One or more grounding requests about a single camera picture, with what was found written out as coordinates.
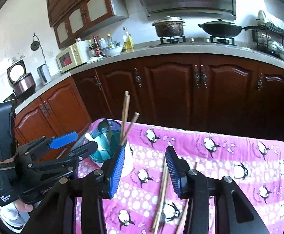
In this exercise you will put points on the white electric kettle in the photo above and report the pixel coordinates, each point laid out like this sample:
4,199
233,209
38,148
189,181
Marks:
44,74

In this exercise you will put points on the dark wood base cabinets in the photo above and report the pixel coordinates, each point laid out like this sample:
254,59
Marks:
201,92

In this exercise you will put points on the dark brown chopstick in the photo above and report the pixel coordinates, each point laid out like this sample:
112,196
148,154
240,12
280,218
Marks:
133,121
126,95

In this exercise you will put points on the yellow cooking oil bottle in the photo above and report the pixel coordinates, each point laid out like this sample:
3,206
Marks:
127,40

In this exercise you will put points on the thin brown chopstick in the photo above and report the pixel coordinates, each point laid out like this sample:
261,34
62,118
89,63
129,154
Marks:
127,108

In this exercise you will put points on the cream microwave oven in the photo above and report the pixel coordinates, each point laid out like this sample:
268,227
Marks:
73,56

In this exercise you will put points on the white bowl on counter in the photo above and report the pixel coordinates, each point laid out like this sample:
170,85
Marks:
113,51

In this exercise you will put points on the black dish drying rack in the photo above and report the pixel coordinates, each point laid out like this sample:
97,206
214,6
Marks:
269,36

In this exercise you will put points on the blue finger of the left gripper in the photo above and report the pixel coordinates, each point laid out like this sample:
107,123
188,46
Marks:
64,140

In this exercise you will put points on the gas stove burners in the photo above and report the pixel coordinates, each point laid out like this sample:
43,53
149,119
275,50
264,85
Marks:
196,40

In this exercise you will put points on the black wok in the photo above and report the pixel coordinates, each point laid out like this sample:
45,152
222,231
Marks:
226,29

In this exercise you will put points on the speckled cooking pot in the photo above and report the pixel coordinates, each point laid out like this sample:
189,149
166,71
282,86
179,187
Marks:
169,26

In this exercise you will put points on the silver metal spoon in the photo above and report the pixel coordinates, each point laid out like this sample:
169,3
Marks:
104,127

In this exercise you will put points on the gloved left hand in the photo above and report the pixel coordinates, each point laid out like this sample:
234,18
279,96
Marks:
15,215

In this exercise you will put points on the white floral utensil holder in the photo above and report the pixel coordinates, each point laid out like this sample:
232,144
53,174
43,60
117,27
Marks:
105,150

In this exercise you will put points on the wooden upper wall cabinets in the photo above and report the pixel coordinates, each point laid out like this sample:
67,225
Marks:
78,18

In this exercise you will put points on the brown wooden chopstick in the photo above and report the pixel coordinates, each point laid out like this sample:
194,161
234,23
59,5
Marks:
183,218

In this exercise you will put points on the dark sauce bottle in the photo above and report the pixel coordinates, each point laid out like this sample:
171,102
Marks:
97,48

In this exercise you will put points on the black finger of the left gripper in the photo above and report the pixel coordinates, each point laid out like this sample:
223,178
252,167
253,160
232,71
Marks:
83,151

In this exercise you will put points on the black hanging wall ladle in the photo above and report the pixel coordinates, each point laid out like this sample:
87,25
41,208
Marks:
35,45

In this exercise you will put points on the open rice cooker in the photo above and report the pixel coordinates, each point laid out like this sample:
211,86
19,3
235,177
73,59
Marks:
22,82

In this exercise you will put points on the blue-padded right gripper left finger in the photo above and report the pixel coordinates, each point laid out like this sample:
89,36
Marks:
112,169

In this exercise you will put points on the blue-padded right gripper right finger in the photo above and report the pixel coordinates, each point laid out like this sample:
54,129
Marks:
179,174

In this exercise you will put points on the light wooden chopstick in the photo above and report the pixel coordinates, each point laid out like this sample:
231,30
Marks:
165,169
165,199

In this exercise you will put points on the pink penguin tablecloth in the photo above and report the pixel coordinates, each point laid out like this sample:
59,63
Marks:
256,165

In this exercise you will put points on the white ceramic spoon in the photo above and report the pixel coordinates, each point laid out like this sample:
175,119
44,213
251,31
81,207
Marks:
90,138

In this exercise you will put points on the bronze fork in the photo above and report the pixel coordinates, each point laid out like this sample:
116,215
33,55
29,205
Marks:
109,133

